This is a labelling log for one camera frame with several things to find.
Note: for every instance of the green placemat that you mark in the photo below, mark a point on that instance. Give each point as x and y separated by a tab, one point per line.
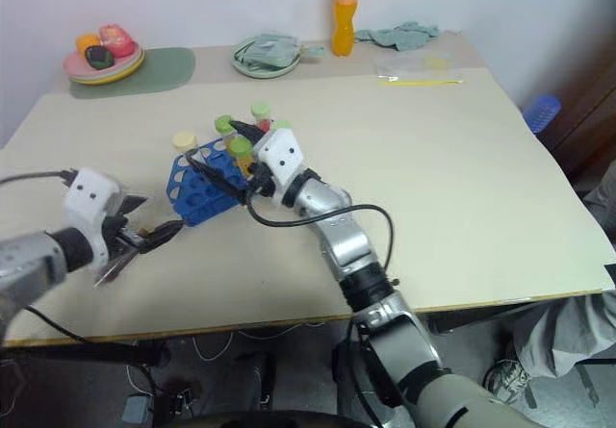
166	69

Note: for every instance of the grey sneaker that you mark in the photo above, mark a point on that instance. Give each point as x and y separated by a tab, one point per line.
507	380

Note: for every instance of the blue test tube rack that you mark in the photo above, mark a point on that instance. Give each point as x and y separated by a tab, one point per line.
197	197

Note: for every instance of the green cap yellow test tube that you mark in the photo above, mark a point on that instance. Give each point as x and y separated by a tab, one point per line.
239	149

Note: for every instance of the pink red toy fruit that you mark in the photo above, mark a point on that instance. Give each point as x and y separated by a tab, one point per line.
116	41

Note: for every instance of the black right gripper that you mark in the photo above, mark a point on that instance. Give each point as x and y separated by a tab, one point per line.
259	180

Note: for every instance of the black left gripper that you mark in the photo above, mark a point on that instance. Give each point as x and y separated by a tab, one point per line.
122	240

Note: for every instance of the orange toy fruit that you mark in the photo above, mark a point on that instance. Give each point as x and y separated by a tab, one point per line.
86	42

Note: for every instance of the orange soda bottle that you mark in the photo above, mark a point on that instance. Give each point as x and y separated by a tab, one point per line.
345	24

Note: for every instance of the large beige table mat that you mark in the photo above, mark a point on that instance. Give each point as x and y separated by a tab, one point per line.
433	183

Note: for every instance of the blue plastic stool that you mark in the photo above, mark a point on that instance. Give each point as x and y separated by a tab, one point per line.
543	113

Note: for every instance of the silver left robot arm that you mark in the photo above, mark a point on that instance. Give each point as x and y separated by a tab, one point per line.
26	259

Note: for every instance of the yellow plate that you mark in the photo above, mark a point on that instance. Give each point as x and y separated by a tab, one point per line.
122	77

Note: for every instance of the grey power adapter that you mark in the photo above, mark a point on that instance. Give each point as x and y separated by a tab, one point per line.
138	408

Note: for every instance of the dark toy fruit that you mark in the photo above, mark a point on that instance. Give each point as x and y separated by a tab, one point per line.
98	57

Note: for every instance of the green cap red test tube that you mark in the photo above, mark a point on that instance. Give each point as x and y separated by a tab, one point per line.
261	110

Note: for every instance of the person in grey trousers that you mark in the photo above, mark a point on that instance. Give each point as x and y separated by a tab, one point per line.
563	336

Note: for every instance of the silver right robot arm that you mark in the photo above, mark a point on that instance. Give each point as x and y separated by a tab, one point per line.
366	274

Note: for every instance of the clear plastic zip bag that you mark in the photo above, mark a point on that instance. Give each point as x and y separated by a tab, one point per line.
414	69

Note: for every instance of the crumpled green cloth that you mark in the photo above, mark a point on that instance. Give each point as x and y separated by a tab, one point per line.
399	36

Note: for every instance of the pink plate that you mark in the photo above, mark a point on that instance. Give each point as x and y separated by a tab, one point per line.
77	65

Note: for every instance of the pale green dish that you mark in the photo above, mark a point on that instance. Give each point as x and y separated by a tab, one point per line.
262	71

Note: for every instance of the green pot holder cloth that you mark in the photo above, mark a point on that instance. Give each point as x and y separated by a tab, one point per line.
269	50

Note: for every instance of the light green plate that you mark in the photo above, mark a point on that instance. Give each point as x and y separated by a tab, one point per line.
132	67

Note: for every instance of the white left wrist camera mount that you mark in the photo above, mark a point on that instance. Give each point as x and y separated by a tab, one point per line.
86	197

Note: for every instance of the green cap clear test tube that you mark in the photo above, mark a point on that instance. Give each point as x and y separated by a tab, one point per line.
223	124

